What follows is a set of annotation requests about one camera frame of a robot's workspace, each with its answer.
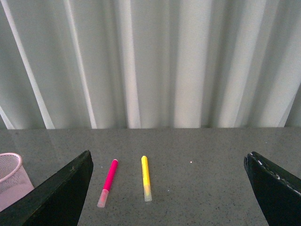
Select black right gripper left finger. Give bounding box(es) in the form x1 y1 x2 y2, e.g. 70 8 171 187
0 150 94 226

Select yellow highlighter pen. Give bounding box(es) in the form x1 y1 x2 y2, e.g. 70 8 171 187
141 155 152 202

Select pink mesh pen cup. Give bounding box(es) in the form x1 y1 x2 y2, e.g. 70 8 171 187
0 153 34 211

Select white pleated curtain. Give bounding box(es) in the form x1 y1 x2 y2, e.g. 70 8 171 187
0 0 301 129

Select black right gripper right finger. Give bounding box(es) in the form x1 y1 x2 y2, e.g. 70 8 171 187
244 152 301 226

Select pink highlighter pen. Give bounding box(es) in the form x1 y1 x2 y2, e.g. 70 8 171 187
97 159 119 208

